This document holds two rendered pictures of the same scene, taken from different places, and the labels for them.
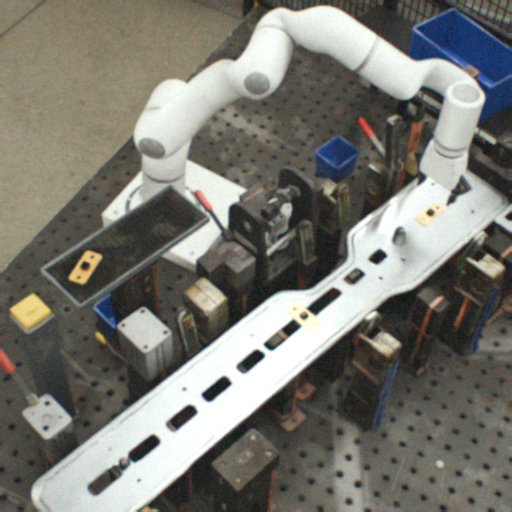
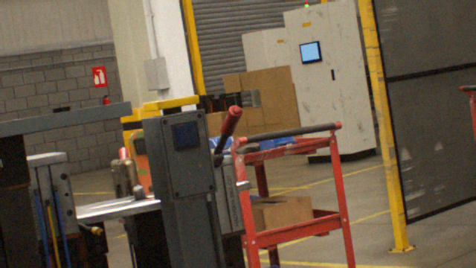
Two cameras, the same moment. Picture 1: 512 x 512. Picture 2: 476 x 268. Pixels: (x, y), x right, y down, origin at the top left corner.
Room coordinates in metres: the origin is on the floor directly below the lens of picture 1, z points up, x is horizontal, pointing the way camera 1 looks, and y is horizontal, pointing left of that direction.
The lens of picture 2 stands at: (2.13, 1.02, 1.16)
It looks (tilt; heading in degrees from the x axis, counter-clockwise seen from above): 3 degrees down; 203
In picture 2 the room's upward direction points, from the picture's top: 9 degrees counter-clockwise
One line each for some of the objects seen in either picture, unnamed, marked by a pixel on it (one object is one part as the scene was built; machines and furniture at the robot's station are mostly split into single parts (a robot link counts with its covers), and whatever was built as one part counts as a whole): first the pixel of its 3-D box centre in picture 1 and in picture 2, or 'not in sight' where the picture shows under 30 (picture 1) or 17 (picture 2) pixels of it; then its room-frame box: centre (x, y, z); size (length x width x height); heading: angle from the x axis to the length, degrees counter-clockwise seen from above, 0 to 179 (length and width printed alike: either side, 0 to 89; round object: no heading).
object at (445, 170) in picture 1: (445, 159); not in sight; (1.50, -0.43, 1.20); 0.10 x 0.07 x 0.11; 47
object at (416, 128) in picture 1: (405, 175); not in sight; (1.67, -0.39, 0.95); 0.03 x 0.01 x 0.50; 137
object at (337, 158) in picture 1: (336, 161); not in sight; (1.92, -0.22, 0.74); 0.11 x 0.10 x 0.09; 137
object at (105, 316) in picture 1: (121, 316); not in sight; (1.30, 0.35, 0.74); 0.11 x 0.10 x 0.09; 137
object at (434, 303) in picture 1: (423, 332); not in sight; (1.24, -0.42, 0.84); 0.11 x 0.08 x 0.29; 47
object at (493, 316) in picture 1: (491, 279); not in sight; (1.42, -0.62, 0.84); 0.11 x 0.10 x 0.28; 47
